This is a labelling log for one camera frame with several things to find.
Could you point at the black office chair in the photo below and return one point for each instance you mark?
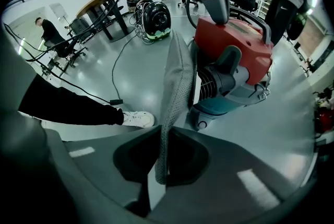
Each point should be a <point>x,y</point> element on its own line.
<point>69,52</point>

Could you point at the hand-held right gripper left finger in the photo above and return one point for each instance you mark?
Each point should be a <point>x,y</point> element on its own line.
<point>86,178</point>

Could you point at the person's black trouser leg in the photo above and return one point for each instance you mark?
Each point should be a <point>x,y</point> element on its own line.
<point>70,105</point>

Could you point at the black power adapter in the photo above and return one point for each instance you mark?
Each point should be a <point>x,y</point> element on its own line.
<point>116,101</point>

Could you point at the grey textured fabric piece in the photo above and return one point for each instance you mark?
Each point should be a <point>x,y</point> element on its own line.
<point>177,74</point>

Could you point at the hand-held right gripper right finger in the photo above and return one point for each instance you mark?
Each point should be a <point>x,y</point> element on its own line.
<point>235,186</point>

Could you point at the red vacuum cleaner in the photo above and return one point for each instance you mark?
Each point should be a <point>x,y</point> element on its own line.
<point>235,37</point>

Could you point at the black table base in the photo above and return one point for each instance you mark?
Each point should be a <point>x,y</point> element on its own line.
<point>114,22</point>

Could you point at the person's white left shoe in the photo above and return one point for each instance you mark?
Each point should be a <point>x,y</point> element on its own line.
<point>138,118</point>

